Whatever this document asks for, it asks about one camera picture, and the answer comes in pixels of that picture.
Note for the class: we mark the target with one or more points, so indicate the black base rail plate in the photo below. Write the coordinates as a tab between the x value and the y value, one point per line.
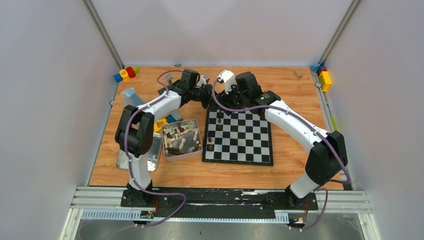
217	203

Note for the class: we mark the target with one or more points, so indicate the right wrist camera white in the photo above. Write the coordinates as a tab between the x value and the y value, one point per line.
228	78

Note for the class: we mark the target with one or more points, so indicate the blue lego brick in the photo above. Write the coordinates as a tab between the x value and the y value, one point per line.
173	117

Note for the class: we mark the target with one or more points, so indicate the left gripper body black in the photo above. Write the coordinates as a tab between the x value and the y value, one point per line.
204	96

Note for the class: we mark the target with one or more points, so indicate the aluminium frame rail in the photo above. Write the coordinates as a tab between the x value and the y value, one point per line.
338	202

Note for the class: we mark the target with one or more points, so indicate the small wooden block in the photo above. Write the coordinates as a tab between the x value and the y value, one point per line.
297	74

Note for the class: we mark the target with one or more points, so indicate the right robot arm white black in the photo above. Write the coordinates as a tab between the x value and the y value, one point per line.
327	153

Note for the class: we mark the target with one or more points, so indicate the grey lego baseplate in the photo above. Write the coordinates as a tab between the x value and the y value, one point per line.
169	78

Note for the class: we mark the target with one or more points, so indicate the silver tin lid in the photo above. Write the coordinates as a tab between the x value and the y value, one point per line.
153	155

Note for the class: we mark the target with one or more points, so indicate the coloured toy blocks cluster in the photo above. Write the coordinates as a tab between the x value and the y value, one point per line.
126	74

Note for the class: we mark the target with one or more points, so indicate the stacked coloured bricks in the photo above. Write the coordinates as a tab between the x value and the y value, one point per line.
323	76

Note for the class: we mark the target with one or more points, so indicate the pink tin box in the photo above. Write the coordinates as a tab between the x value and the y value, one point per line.
181	140

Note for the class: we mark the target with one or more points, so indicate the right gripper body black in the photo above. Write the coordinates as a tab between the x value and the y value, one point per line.
234	99

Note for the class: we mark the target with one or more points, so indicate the folding chess board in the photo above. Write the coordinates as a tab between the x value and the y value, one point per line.
246	139

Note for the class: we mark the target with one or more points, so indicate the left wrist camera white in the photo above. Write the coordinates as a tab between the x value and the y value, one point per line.
203	80

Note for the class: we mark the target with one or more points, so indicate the yellow plastic frame piece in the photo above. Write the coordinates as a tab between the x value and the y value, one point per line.
157	127

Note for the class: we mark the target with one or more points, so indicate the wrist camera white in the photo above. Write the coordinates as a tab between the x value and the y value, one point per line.
228	78
203	80

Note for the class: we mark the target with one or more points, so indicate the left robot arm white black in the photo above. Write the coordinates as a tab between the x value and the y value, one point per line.
135	130

